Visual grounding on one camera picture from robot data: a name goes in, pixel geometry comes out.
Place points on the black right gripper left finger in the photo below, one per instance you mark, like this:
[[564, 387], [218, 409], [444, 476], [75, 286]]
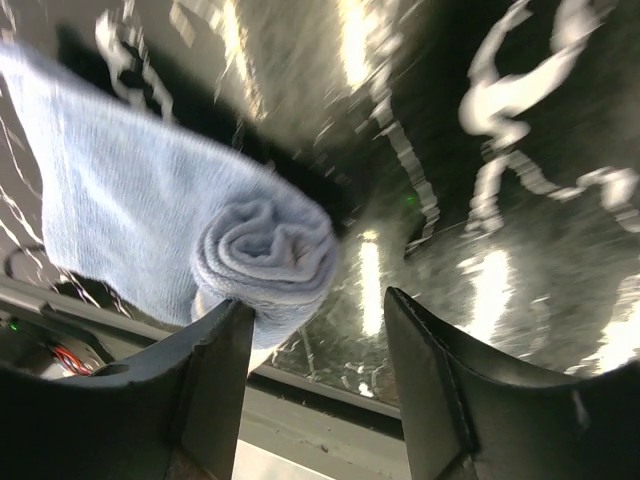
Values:
[[171, 411]]

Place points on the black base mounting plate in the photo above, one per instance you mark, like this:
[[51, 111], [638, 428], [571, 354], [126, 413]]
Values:
[[112, 337]]

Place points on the blue white bear towel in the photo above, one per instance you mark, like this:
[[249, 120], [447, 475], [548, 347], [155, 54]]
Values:
[[174, 222]]

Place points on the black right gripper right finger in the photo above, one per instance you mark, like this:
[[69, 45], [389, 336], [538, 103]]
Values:
[[470, 411]]

